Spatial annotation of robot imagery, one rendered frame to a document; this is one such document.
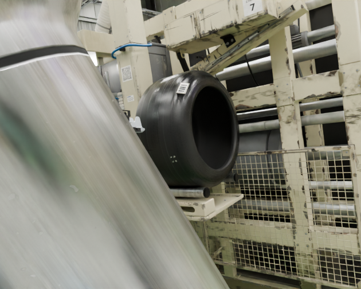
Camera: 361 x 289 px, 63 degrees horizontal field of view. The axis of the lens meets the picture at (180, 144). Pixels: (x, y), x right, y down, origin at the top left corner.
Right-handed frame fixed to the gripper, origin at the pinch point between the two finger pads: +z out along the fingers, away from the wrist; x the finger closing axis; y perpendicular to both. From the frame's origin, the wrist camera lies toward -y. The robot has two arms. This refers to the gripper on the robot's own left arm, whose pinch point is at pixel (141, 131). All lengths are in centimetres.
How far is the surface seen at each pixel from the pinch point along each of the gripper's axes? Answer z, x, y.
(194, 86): 21.7, -11.6, 17.9
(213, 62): 63, 2, 39
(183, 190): 23.4, 0.3, -26.4
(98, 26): 47, 81, 81
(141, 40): 30, 26, 51
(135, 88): 25.0, 27.3, 25.0
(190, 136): 15.6, -11.9, -3.1
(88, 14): 606, 842, 532
